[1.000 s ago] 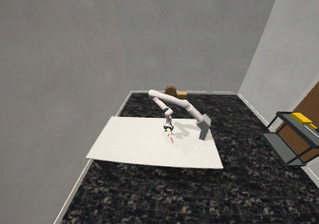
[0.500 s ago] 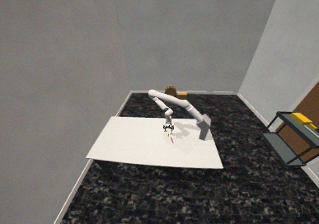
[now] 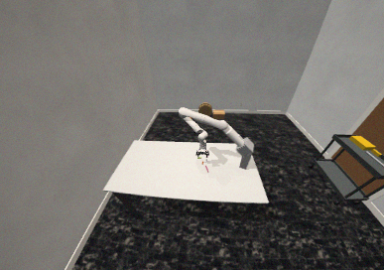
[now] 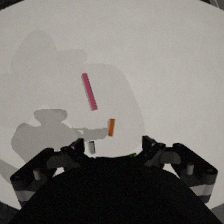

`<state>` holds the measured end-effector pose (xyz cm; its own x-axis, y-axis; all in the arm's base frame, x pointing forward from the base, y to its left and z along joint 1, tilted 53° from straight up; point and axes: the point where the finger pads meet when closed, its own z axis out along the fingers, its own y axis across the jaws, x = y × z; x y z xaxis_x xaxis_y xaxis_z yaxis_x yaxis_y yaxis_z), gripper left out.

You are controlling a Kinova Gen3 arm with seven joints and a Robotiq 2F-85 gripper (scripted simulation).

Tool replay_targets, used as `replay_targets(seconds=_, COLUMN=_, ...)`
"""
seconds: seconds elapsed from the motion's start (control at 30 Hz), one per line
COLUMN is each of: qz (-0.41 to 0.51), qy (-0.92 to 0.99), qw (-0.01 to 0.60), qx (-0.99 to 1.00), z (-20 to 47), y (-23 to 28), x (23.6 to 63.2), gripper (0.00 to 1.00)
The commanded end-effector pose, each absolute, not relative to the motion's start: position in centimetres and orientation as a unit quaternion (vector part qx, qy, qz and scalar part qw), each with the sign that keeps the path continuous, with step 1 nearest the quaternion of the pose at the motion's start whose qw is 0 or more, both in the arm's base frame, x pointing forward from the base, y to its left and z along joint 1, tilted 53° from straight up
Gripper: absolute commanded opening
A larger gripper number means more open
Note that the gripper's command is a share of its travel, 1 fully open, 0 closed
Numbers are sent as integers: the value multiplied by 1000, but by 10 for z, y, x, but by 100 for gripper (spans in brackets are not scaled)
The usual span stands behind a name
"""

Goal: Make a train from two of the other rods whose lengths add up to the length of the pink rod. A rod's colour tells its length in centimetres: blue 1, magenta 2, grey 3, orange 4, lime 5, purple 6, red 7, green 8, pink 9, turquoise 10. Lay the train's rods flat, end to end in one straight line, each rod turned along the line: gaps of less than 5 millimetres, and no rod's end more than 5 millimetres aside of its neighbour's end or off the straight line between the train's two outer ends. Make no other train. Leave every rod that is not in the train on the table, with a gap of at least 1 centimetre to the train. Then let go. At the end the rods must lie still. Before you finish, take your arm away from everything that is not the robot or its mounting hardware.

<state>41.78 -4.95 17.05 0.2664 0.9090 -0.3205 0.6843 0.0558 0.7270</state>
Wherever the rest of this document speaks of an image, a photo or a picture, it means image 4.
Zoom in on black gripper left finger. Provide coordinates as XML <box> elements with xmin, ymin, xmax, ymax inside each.
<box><xmin>10</xmin><ymin>138</ymin><xmax>100</xmax><ymax>207</ymax></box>

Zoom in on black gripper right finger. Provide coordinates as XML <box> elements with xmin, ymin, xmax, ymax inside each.
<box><xmin>124</xmin><ymin>135</ymin><xmax>218</xmax><ymax>204</ymax></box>

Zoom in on pink rod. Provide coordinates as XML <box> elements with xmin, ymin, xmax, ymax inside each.
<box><xmin>82</xmin><ymin>73</ymin><xmax>98</xmax><ymax>110</ymax></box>

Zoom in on grey rod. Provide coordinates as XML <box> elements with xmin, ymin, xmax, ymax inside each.
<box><xmin>89</xmin><ymin>141</ymin><xmax>95</xmax><ymax>154</ymax></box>

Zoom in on orange rod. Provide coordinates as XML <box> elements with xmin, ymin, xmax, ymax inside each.
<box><xmin>108</xmin><ymin>119</ymin><xmax>115</xmax><ymax>137</ymax></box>

